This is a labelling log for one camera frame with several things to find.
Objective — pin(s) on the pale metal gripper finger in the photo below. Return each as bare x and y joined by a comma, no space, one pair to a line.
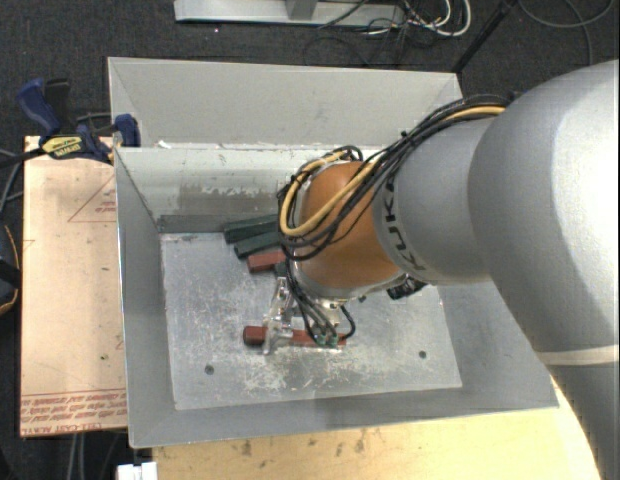
273,337
282,299

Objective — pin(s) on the red-brown flat block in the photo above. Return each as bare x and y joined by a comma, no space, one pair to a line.
252,335
264,262

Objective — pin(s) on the dark green flat block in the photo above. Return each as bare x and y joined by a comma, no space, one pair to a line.
257,246
250,228

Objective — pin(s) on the grey metal bin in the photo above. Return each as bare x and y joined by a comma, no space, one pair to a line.
215,308

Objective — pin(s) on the brown cardboard board red print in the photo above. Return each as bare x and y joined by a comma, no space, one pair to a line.
70,278

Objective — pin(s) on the black cylinder on white bracket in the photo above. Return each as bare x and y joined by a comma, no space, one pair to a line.
403,289

